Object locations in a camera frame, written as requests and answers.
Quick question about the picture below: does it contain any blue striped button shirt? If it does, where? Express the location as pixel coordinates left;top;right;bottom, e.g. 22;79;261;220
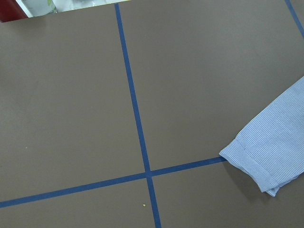
219;78;304;197

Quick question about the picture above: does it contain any red object at corner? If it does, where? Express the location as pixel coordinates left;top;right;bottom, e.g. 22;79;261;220
0;0;27;22

